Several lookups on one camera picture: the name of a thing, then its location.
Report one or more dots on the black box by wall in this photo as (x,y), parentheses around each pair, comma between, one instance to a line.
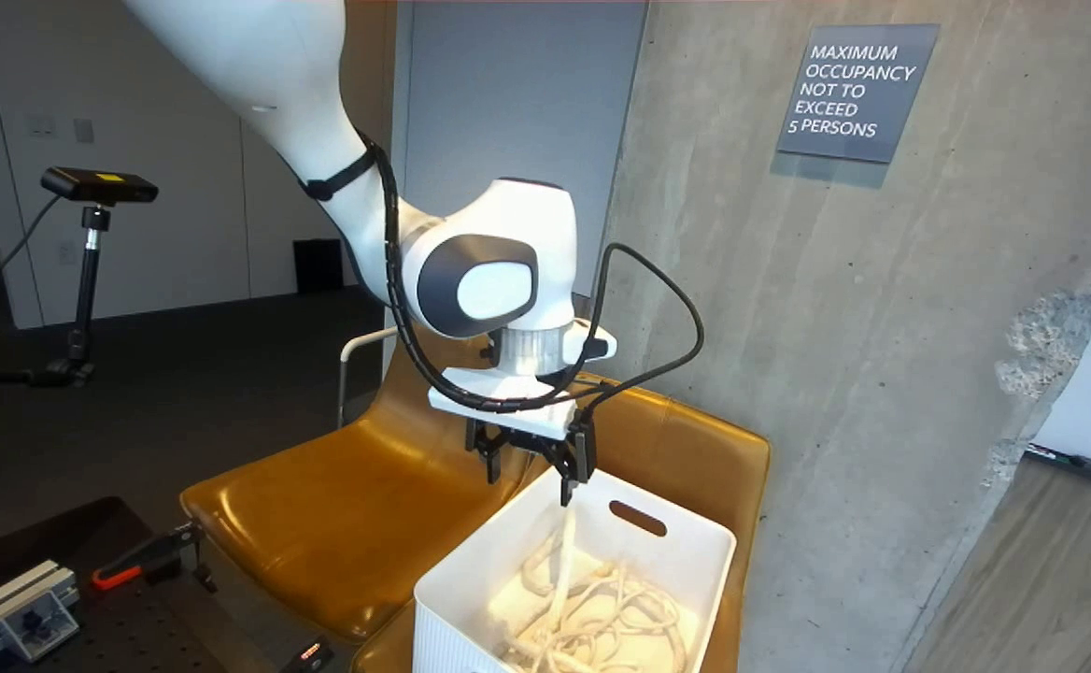
(318,267)

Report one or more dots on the black work table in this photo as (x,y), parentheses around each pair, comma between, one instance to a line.
(110,629)

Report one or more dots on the black camera on stand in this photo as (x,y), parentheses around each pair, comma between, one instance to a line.
(100,184)

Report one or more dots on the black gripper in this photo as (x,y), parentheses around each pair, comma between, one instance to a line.
(568,449)

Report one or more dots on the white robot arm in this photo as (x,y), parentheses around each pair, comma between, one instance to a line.
(285,78)

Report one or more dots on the white wall board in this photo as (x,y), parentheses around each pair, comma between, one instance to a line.
(508,88)

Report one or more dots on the mustard leather chair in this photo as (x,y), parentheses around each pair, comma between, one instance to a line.
(682,449)
(332,526)

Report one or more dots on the grey occupancy sign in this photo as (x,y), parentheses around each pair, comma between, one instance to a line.
(857,96)

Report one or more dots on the white plastic bin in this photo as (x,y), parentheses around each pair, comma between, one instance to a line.
(682,548)

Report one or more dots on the white wall switch plate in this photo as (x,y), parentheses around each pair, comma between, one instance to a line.
(41,129)
(83,129)

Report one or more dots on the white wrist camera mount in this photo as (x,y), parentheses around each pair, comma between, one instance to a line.
(494,397)

